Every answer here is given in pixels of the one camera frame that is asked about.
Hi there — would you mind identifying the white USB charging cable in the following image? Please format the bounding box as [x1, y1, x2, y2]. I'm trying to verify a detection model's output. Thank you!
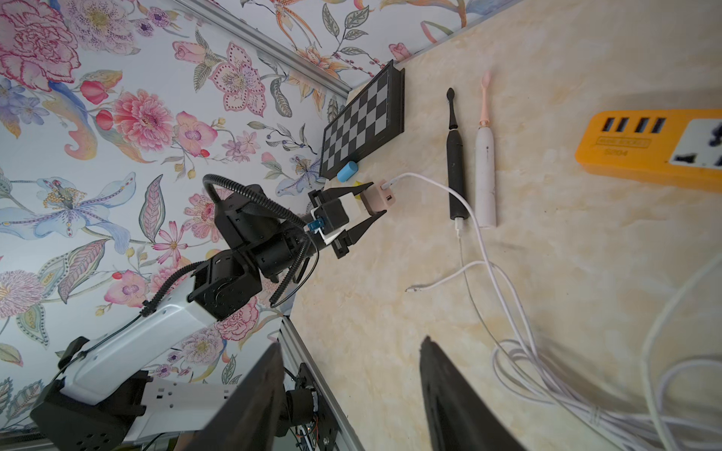
[454, 218, 722, 451]

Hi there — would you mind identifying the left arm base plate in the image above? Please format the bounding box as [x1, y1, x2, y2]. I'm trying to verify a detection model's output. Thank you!
[278, 363, 340, 451]

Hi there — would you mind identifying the white power strip cord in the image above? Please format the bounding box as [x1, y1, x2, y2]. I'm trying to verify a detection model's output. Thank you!
[639, 264, 722, 451]

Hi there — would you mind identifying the blue cylinder block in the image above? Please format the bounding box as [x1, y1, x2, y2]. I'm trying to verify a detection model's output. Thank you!
[337, 161, 358, 183]

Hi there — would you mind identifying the aluminium mounting rail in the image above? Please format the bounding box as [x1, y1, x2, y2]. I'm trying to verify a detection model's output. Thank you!
[278, 317, 364, 450]

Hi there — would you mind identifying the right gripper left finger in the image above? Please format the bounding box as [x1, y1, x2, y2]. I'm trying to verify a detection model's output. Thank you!
[191, 343, 285, 451]

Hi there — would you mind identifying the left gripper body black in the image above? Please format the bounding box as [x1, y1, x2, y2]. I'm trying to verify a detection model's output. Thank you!
[306, 188, 367, 251]

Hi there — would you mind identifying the pink USB charger block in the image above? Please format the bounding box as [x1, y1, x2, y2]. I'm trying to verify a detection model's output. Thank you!
[360, 184, 396, 214]

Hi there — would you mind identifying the orange power strip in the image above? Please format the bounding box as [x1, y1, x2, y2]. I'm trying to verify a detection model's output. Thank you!
[575, 109, 721, 193]

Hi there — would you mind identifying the black electric toothbrush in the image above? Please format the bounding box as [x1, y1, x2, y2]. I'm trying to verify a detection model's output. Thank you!
[446, 88, 469, 221]

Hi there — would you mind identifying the black white checkerboard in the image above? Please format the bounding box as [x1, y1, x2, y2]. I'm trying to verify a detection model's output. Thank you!
[320, 62, 405, 180]

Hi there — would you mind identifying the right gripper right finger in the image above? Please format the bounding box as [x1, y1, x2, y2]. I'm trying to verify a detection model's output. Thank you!
[420, 336, 523, 451]

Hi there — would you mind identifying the white pink electric toothbrush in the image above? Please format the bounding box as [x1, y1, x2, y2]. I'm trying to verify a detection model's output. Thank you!
[475, 71, 498, 229]

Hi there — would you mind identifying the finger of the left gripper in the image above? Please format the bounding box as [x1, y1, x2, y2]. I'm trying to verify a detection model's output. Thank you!
[338, 182, 373, 198]
[332, 210, 387, 259]

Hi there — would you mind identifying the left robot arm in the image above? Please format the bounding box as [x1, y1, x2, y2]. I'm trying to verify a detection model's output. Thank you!
[30, 174, 393, 450]

